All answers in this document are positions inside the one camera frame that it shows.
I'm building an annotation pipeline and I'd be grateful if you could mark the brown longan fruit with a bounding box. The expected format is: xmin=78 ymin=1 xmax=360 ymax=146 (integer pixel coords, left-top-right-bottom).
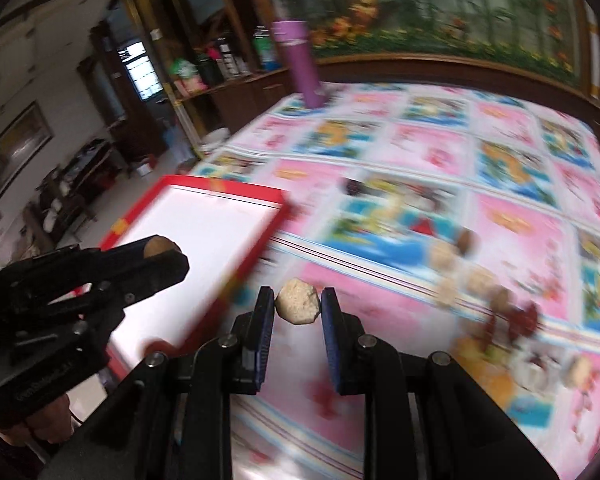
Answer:
xmin=143 ymin=236 xmax=181 ymax=258

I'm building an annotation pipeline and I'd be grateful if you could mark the beige round pastry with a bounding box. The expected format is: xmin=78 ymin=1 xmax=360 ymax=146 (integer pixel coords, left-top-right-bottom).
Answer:
xmin=276 ymin=278 xmax=321 ymax=325

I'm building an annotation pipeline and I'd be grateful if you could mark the person left hand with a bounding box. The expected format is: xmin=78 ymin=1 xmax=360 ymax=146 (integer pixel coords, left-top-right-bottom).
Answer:
xmin=0 ymin=393 xmax=73 ymax=446

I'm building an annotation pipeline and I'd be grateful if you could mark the red white gift box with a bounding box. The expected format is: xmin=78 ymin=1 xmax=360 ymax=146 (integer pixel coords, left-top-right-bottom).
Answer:
xmin=99 ymin=174 xmax=290 ymax=378

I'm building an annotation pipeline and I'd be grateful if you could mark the colourful fruit print tablecloth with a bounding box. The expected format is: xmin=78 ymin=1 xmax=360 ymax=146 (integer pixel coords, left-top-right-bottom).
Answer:
xmin=195 ymin=82 xmax=600 ymax=479

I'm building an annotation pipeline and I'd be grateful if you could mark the green soda bottle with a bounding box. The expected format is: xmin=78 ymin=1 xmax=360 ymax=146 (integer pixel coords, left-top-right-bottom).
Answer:
xmin=252 ymin=26 xmax=280 ymax=72

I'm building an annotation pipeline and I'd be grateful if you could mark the purple thermos bottle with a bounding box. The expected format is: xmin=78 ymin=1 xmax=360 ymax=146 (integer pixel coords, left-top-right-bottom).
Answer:
xmin=273 ymin=21 xmax=327 ymax=110

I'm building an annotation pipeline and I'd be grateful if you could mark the flower mural glass panel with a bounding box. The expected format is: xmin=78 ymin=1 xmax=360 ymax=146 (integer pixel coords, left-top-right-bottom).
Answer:
xmin=272 ymin=0 xmax=580 ymax=87

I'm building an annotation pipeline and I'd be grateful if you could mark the framed wall painting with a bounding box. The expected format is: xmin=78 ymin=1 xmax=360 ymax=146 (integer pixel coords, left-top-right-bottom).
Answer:
xmin=0 ymin=102 xmax=54 ymax=198

